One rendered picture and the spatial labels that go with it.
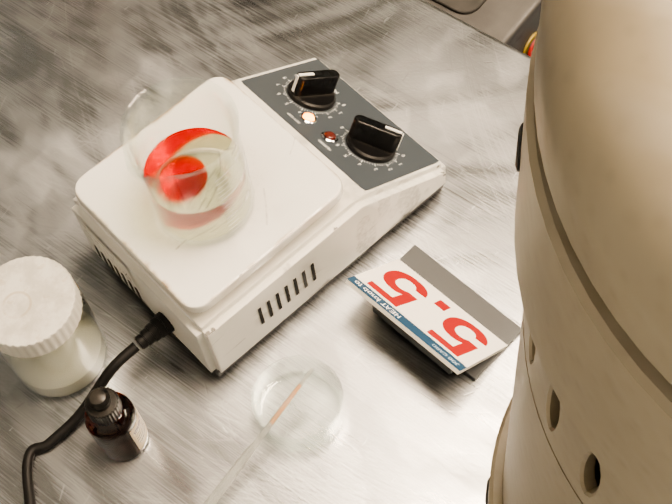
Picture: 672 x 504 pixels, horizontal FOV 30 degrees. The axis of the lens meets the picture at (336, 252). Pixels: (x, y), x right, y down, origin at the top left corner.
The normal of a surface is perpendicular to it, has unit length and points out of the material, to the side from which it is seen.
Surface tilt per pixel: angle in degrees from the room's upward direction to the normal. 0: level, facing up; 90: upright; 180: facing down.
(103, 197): 0
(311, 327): 0
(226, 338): 90
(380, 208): 90
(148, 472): 0
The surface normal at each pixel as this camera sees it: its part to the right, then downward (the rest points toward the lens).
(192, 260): -0.07, -0.48
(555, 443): -0.93, 0.35
